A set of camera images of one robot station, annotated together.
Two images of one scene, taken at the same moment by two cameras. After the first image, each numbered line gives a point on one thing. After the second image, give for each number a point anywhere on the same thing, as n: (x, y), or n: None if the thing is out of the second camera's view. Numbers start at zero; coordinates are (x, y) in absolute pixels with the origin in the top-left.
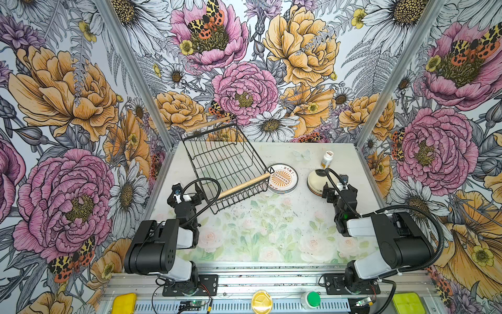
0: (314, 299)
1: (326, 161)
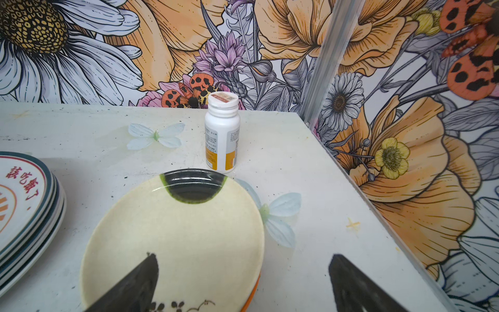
0: None
1: (222, 132)
